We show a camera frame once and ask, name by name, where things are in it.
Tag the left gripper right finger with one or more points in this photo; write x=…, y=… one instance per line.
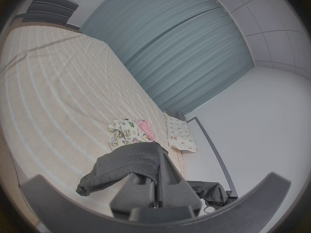
x=175, y=188

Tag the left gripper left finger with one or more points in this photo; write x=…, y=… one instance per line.
x=136, y=193

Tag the black T-shirt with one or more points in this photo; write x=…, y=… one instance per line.
x=126, y=161

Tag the bed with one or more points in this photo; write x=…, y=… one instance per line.
x=60, y=93

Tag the white printed pillow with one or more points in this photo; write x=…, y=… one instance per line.
x=181, y=135

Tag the white printed pyjama garment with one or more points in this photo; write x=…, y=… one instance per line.
x=124, y=132

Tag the pink garment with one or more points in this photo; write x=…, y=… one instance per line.
x=145, y=127

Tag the grey bedside table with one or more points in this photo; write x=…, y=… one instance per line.
x=175, y=114

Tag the blue-green curtain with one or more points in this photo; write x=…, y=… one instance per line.
x=145, y=6
x=194, y=64

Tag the black chest of drawers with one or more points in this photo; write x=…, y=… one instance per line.
x=51, y=8

